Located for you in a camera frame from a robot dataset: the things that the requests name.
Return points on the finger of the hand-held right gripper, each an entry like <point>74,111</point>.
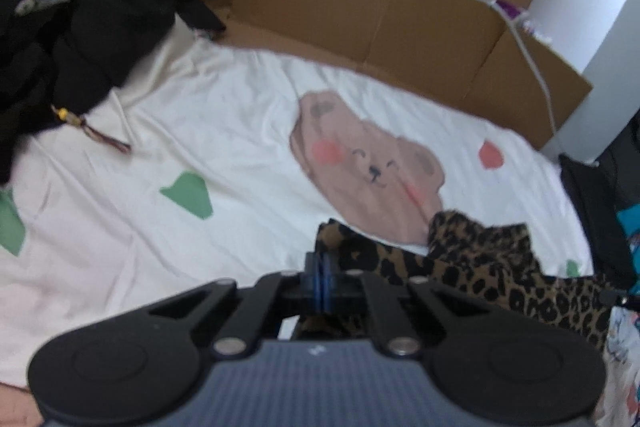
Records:
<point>615,297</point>

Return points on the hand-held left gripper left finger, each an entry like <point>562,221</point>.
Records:
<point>312,282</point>

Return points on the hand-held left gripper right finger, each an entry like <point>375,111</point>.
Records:
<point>328,282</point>

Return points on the leopard print garment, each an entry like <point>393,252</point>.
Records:
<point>500,277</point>

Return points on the teal printed blanket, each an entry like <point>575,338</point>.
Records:
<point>631,227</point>

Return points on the black folded garment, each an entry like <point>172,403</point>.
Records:
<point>595,217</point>

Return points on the bear print bed sheet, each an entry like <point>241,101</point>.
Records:
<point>200,132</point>

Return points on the red tassel charm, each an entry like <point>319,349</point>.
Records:
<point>107,139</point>

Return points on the purple packet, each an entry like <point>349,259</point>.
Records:
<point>510,9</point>

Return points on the black clothing pile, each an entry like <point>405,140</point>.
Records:
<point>75,57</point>

